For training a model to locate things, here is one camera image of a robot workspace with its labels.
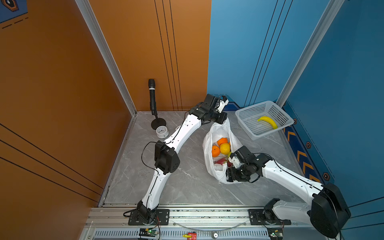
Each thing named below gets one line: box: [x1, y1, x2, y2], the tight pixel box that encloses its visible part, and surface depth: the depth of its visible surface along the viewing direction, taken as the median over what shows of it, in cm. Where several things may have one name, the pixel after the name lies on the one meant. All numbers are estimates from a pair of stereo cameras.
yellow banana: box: [257, 116, 279, 130], surface depth 114 cm
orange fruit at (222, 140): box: [217, 137, 228, 147], surface depth 96 cm
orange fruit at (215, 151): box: [212, 145, 221, 158], surface depth 95 cm
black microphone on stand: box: [148, 79, 167, 131], surface depth 98 cm
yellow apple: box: [220, 143, 231, 155], surface depth 95 cm
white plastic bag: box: [202, 117, 242, 185], surface depth 81 cm
